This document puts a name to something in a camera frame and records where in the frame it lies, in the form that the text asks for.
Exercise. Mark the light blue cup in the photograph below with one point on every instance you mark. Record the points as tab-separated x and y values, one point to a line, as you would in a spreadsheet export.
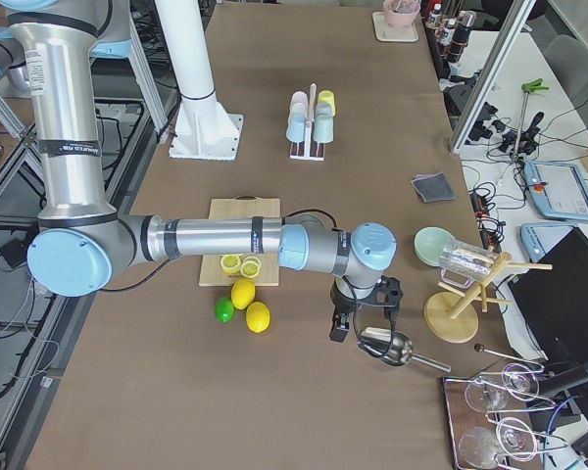
295	131

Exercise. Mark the wooden mug tree stand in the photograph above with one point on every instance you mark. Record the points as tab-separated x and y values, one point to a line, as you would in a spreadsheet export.
451	316

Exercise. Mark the wine glass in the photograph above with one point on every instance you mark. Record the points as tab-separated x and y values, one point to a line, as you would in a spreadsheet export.
491	391
512	439

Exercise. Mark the pink bowl with ice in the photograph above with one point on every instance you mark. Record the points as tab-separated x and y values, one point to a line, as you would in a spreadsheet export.
400	13

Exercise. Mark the green lime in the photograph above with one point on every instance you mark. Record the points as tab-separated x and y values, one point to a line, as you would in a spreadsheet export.
224	309

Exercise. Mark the glass mug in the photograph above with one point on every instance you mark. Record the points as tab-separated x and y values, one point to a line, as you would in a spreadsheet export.
462	264

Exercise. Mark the wooden cutting board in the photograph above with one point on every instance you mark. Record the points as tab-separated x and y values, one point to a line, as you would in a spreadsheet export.
211	274

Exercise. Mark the green cup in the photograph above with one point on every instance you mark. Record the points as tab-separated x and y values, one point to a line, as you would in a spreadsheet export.
323	130

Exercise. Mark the cream plastic tray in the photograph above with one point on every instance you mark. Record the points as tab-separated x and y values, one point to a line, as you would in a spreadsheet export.
385	32

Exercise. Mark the blue teach pendant tablet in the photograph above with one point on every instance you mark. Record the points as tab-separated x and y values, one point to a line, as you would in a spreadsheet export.
557	190
538	239

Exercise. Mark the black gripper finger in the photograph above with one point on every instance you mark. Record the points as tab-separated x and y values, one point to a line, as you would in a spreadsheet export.
374	342
391	314

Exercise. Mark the grey folded cloth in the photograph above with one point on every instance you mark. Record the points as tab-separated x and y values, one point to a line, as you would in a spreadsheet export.
433	188

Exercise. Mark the yellow cup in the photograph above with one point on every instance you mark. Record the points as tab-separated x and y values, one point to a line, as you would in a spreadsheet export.
327	99

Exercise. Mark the white wire cup holder rack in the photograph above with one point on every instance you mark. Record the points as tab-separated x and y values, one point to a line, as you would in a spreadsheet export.
308	150

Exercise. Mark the cream white cup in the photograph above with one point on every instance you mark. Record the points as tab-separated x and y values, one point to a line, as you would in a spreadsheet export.
298	110

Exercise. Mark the metal scoop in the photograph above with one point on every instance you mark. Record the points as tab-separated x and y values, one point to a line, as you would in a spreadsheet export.
402	352

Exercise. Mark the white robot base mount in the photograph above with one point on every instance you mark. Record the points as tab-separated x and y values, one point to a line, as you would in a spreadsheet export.
203	130

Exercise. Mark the pink cup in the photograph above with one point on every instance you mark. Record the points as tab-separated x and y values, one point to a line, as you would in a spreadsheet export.
299	101

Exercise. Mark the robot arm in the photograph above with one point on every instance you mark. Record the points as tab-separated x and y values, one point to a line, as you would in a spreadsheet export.
88	234

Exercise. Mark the lemon slice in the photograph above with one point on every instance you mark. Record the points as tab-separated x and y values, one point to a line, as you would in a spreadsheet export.
230	264
250	267

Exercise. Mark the whole yellow lemon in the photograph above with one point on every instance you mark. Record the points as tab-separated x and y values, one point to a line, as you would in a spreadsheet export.
243	293
258	317

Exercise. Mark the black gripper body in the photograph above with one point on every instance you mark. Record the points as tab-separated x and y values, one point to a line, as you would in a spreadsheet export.
342	300

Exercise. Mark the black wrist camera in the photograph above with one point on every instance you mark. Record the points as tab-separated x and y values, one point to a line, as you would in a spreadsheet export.
340	326

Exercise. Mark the green bowl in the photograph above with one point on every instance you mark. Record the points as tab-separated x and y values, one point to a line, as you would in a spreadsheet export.
429	242

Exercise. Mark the grey cup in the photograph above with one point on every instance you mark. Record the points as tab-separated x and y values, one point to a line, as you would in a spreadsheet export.
322	109

